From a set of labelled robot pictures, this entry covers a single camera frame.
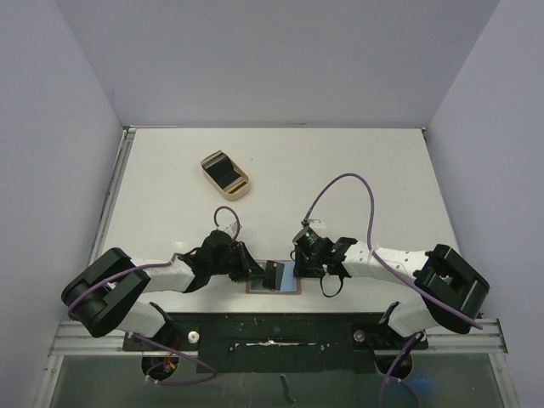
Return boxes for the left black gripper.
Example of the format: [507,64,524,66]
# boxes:
[209,241,266,282]

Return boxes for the tan leather card holder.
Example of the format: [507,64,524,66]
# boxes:
[246,260,302,295]

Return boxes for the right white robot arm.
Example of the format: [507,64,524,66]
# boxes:
[292,225,490,348]

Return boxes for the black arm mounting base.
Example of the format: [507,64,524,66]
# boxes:
[122,312,428,376]

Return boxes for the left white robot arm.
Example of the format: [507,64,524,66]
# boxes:
[60,230,264,349]

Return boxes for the yellow card tray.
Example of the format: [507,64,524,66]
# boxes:
[201,154,251,201]

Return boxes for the stack of grey cards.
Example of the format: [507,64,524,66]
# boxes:
[201,150,230,174]

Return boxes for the black wire loop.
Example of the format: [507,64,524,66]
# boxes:
[319,271,346,298]

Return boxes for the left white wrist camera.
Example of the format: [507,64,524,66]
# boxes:
[218,221,241,240]

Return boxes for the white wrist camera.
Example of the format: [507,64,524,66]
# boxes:
[301,219,322,227]
[218,221,241,240]

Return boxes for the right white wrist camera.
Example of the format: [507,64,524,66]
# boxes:
[301,219,322,227]

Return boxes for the purple cable under left base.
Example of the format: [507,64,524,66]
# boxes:
[131,333,218,387]

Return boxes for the purple cable under base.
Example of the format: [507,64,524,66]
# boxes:
[131,333,218,387]
[376,331,423,408]

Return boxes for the purple cable under right base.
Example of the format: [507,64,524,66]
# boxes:
[376,331,423,408]

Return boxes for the aluminium frame rail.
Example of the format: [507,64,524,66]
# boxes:
[85,127,137,268]

